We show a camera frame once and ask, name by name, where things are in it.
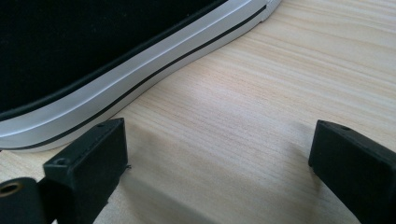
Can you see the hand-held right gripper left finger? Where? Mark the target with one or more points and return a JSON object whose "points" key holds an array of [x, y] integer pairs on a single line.
{"points": [[84, 161]]}

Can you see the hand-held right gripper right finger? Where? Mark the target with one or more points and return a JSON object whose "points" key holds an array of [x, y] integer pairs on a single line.
{"points": [[358, 168]]}

